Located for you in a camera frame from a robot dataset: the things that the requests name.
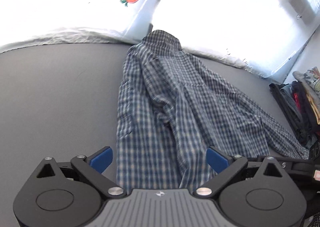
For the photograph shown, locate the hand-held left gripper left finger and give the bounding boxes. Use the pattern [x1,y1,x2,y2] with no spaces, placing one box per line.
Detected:
[36,146,125,197]

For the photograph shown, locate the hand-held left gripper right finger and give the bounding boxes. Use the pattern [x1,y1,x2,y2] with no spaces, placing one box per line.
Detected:
[195,147,288,197]

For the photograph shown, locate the blue plaid shirt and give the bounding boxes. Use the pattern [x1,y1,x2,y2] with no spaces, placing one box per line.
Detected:
[115,30,310,190]

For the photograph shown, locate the yellow folded garment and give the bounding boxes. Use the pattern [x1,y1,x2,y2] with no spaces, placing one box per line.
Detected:
[309,92,320,125]

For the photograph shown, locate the dark denim folded pants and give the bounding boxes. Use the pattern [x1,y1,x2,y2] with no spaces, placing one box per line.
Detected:
[279,85,309,143]

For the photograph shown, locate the red folded garment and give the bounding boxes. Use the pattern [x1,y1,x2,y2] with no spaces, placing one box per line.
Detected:
[292,91,304,108]

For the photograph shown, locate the black folded garment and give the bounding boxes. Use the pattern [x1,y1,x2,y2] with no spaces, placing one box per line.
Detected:
[269,83,313,149]

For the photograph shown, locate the white carrot print curtain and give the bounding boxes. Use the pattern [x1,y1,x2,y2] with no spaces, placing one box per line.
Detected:
[0,0,320,79]

